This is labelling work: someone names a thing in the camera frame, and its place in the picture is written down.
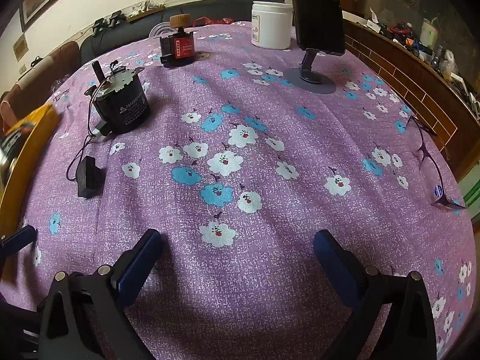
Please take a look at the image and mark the red plastic bag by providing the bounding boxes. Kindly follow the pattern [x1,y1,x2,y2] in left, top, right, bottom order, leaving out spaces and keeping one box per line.
[194,17,235,27]

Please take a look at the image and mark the clutter of small items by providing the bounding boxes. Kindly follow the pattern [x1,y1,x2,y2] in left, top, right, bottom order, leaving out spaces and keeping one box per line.
[365,5,480,121]

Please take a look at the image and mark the yellow cardboard box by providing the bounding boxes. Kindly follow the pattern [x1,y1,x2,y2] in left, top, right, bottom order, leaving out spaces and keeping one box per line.
[0,103,62,218]

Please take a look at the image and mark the wooden sideboard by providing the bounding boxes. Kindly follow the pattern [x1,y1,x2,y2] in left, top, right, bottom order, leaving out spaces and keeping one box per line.
[339,9,480,181]

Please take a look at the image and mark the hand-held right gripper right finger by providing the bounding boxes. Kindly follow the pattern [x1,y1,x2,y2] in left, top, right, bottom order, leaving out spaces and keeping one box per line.
[313,229,437,360]

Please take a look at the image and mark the grey phone stand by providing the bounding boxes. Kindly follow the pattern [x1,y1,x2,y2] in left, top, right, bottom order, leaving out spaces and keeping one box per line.
[287,48,337,95]

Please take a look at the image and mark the small framed certificate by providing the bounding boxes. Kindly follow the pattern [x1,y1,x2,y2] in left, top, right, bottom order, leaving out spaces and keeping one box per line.
[13,34,29,61]

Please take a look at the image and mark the black leather sofa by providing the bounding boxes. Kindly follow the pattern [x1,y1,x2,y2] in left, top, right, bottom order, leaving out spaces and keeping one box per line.
[80,0,297,68]

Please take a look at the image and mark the white ornament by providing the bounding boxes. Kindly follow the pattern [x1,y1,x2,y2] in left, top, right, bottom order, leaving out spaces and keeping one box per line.
[127,2,166,21]

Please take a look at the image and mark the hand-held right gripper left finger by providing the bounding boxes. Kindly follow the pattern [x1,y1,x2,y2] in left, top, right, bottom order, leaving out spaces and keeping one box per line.
[37,228,164,360]

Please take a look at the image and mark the purple eyeglasses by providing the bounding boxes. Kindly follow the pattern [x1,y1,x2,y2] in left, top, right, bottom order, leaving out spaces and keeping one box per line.
[407,115,469,209]

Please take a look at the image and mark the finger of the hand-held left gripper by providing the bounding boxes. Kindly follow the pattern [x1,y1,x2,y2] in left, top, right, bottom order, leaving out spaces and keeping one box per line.
[0,225,36,259]

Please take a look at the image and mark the white plastic jar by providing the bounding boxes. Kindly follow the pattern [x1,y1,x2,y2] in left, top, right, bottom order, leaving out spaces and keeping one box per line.
[251,1,293,50]

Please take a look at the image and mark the black cylindrical motor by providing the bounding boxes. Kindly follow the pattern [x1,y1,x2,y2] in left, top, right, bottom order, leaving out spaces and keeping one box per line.
[84,60,152,137]

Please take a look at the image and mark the red black motor wooden knob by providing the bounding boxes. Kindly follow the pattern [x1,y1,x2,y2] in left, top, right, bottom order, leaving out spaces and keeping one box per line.
[159,14,196,67]

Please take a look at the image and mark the black capacitor box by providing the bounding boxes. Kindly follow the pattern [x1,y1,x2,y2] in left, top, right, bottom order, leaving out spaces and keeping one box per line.
[77,155,105,198]

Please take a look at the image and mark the black phone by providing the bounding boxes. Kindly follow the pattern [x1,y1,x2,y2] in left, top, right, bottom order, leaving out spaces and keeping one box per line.
[287,0,346,56]

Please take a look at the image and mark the purple floral tablecloth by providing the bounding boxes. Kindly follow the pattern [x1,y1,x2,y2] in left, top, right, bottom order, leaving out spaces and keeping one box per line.
[0,20,477,360]

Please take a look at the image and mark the clear plastic container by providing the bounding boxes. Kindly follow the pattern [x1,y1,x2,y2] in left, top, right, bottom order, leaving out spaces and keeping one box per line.
[150,22,173,38]

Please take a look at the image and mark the brown armchair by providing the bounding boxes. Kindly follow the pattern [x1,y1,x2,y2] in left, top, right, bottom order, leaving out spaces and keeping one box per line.
[0,41,81,132]

